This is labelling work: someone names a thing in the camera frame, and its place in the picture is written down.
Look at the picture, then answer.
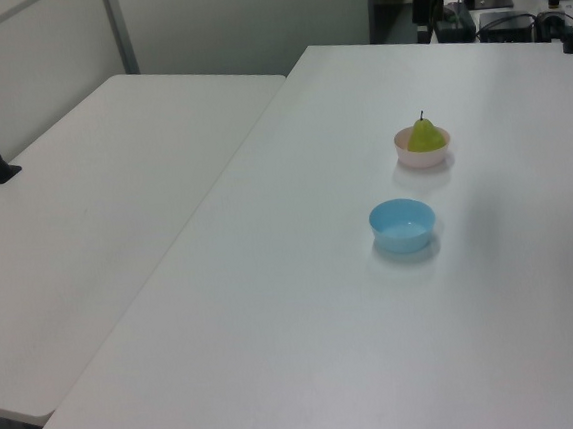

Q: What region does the green pear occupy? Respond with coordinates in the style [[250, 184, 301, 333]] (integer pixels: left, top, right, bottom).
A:
[[403, 107, 449, 156]]

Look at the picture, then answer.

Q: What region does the grey metal partition frame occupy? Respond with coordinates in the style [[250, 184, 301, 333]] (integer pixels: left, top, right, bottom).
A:
[[0, 0, 142, 88]]

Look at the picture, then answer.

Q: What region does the blue plastic bowl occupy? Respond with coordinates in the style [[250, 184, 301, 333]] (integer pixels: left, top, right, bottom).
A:
[[367, 195, 440, 257]]

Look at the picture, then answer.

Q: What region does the pink plastic bowl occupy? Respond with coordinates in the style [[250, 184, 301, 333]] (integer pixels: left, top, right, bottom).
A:
[[391, 122, 454, 173]]

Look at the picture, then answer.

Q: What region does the dark green box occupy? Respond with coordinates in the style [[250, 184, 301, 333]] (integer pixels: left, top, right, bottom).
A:
[[433, 11, 478, 45]]

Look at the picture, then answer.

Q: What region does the emergency stop button box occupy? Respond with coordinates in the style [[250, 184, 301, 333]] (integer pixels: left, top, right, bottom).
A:
[[533, 0, 573, 44]]

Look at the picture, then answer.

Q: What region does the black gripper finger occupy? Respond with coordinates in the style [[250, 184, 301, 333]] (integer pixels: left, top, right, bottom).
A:
[[430, 0, 451, 26], [410, 0, 435, 45]]

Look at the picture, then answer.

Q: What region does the black electronics box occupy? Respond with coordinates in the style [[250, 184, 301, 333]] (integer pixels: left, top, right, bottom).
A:
[[476, 7, 538, 46]]

